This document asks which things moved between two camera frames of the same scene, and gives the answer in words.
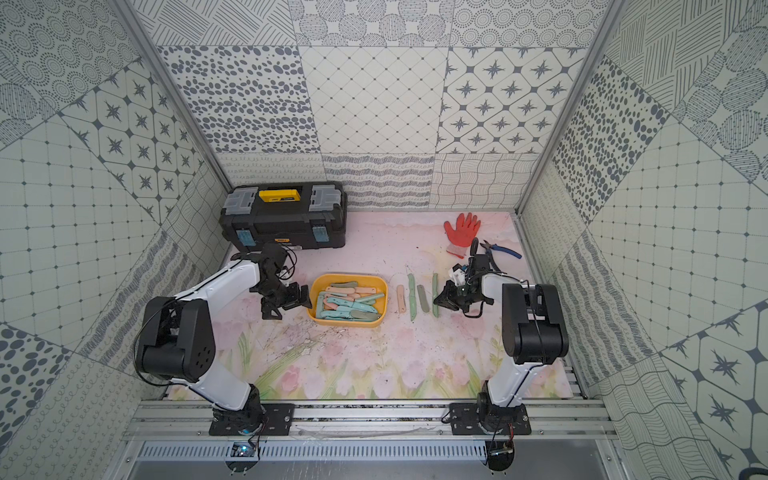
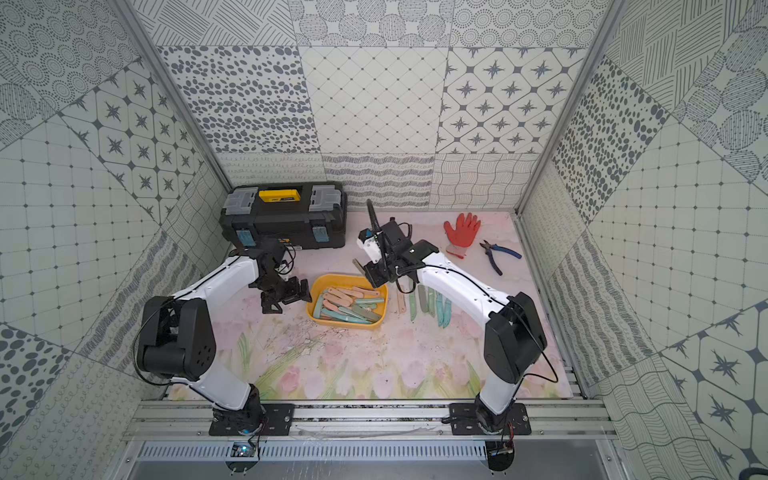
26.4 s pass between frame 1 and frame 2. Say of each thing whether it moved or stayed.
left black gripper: stayed
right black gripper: moved
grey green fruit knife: stayed
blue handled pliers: stayed
